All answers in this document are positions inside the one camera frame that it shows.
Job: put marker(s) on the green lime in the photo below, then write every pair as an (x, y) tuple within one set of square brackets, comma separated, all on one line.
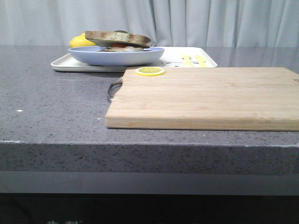
[(121, 31)]

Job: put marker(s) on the front yellow lemon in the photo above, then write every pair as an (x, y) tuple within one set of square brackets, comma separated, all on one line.
[(81, 41)]

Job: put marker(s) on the light blue round plate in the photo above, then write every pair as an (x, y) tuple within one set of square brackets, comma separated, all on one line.
[(96, 55)]

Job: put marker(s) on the yellow lemon slice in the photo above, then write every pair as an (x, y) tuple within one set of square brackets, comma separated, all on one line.
[(149, 71)]

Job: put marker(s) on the fried egg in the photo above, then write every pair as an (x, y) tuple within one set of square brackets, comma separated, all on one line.
[(126, 48)]

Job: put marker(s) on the metal cutting board handle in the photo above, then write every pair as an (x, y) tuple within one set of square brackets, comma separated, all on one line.
[(113, 88)]

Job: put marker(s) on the white rectangular tray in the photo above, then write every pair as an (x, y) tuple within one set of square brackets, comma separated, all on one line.
[(172, 57)]

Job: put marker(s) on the white curtain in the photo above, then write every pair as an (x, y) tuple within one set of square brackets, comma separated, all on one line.
[(192, 23)]

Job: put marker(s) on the wooden cutting board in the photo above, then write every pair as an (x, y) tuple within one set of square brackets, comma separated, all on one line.
[(229, 98)]

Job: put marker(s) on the bread slice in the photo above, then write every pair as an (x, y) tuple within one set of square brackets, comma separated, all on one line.
[(109, 38), (110, 49)]

